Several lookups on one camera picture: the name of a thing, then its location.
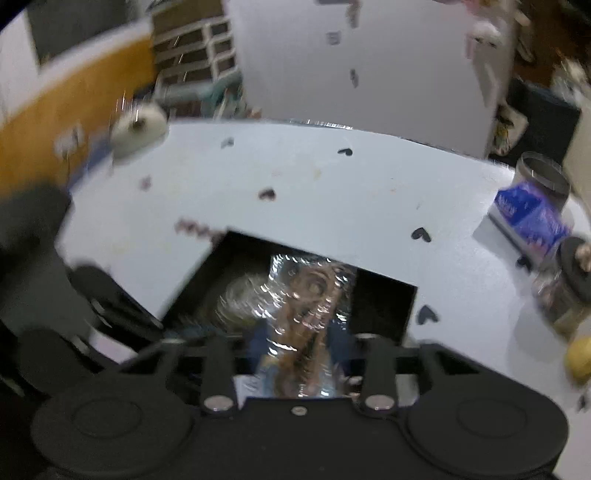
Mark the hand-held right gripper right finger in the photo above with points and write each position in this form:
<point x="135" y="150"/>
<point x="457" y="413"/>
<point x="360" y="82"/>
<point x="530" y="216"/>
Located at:
<point x="381" y="369"/>

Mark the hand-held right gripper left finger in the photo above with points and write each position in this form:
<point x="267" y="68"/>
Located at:
<point x="217" y="369"/>

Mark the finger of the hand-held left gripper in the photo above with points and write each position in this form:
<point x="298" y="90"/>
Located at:
<point x="115" y="297"/>

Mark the black storage bin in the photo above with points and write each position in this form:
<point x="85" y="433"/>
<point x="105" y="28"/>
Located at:
<point x="383" y="304"/>

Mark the light brown bagged plush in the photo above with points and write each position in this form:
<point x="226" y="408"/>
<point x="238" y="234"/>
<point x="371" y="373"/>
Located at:
<point x="304" y="314"/>

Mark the white plush toy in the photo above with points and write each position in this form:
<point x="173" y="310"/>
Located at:
<point x="138" y="128"/>

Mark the orange wooden board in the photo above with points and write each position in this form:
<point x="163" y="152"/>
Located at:
<point x="69" y="92"/>

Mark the yellow fruit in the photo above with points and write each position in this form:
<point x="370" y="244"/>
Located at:
<point x="581" y="360"/>

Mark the glass jar with black lid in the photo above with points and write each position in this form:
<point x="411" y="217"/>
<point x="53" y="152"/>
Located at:
<point x="565" y="286"/>

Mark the blue tissue pack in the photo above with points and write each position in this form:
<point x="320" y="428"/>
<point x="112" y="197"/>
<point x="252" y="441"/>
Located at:
<point x="531" y="217"/>

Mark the metal can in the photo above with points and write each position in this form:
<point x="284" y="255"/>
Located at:
<point x="545" y="177"/>

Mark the yellow patterned bag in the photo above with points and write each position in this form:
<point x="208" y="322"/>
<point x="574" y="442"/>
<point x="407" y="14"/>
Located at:
<point x="510" y="129"/>

